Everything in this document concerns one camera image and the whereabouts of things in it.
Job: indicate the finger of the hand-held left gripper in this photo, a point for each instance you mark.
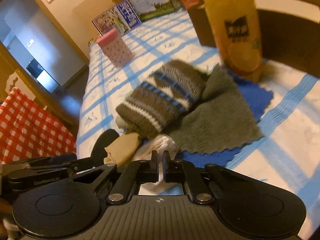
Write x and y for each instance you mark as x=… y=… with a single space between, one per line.
x=45 y=177
x=62 y=158

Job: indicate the white cardboard box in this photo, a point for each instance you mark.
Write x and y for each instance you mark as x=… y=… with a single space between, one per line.
x=287 y=42

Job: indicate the orange juice bottle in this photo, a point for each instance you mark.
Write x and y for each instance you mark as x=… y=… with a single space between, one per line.
x=235 y=25

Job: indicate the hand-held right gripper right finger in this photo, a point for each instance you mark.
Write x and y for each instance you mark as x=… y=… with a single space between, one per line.
x=165 y=165

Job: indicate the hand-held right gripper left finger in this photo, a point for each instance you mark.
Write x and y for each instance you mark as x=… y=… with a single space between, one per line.
x=154 y=163

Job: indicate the blue checked bed sheet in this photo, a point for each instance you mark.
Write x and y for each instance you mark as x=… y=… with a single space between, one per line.
x=287 y=135

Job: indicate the blue landscape print box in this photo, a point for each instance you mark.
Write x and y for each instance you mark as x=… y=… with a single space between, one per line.
x=152 y=3

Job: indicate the blue white carton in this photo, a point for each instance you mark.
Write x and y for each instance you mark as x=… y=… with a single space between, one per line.
x=128 y=13

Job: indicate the dark cloth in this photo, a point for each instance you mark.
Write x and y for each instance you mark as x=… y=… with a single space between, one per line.
x=103 y=141

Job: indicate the red white checkered cloth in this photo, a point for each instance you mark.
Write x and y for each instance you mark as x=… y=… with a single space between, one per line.
x=30 y=130

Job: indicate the grey cloth with blue edge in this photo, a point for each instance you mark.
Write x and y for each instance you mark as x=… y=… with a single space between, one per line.
x=220 y=115

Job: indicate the red orange box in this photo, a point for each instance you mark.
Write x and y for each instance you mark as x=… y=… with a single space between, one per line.
x=191 y=2

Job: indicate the black white cabinet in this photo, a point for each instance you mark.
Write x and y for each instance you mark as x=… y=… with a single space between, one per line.
x=42 y=76

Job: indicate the flower print box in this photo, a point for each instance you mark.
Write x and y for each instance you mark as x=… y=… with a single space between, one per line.
x=106 y=21

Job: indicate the brown striped knit sock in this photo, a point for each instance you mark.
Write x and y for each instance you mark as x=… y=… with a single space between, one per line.
x=160 y=95

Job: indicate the pink patterned box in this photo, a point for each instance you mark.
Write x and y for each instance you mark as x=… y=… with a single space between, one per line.
x=115 y=47

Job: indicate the beige cloth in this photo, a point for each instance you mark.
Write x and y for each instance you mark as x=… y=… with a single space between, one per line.
x=122 y=147

